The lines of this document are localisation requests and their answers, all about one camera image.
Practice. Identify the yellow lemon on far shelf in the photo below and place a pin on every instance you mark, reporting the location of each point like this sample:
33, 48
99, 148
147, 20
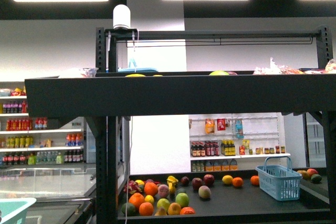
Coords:
227, 180

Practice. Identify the white sauce shelf unit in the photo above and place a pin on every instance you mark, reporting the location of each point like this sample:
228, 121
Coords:
236, 141

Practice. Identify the white dome camera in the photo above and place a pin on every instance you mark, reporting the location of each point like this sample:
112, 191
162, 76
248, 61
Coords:
121, 17

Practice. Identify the small blue shelf basket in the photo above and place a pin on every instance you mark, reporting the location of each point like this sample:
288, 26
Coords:
280, 182

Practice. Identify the orange near blue basket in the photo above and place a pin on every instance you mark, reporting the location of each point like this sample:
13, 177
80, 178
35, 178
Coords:
254, 180

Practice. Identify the green apple top shelf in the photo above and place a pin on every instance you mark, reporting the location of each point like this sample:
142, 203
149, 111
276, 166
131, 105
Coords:
219, 73

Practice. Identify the green apple shelf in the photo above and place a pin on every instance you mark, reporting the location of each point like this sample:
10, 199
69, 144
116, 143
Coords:
219, 73
182, 199

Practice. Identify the blue basket on top shelf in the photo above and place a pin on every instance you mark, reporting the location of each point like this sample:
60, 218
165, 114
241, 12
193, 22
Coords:
133, 68

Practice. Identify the peach on far shelf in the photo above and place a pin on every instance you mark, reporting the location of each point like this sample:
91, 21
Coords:
204, 192

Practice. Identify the dark red apple left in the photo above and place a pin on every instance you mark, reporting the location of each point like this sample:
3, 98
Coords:
197, 183

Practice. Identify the black metal shelf rack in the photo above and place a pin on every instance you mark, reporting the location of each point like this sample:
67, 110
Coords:
109, 97

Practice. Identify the dark red apple right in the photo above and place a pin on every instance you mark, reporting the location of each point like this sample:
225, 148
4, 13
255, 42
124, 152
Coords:
208, 179

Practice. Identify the white beverage shelf unit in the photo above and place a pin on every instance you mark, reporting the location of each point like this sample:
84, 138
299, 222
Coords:
28, 140

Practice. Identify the large teal shopping basket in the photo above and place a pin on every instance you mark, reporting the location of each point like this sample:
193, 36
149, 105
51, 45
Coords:
14, 210

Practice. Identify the green apple far shelf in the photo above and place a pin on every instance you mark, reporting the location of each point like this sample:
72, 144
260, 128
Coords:
182, 199

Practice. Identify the dark red apple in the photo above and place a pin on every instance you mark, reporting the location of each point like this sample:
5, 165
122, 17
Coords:
197, 183
208, 179

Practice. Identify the glass freezer chest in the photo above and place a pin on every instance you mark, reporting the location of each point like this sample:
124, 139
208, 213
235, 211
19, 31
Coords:
63, 193

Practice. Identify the large orange far shelf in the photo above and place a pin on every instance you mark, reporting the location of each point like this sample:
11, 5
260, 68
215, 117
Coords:
151, 189

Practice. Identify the yellow starfruit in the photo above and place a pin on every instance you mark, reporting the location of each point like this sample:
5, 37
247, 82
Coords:
172, 183

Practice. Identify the orange beside far lemon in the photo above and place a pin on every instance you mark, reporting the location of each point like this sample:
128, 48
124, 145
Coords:
237, 182

